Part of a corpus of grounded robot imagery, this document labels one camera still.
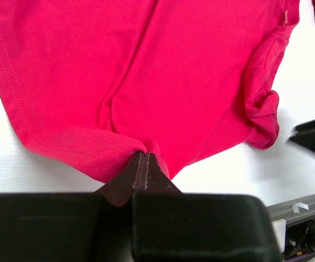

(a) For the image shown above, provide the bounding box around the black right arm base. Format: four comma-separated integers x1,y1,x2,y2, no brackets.
283,215,315,261

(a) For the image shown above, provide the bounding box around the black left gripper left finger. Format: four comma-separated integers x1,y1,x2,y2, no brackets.
95,152,144,207

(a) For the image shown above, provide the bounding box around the magenta t-shirt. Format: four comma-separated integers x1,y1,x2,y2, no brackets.
0,1,299,183

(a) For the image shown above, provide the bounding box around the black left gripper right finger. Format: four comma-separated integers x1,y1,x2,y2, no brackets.
133,153,182,194

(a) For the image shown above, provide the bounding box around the aluminium rail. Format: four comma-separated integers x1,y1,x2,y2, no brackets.
267,194,315,224

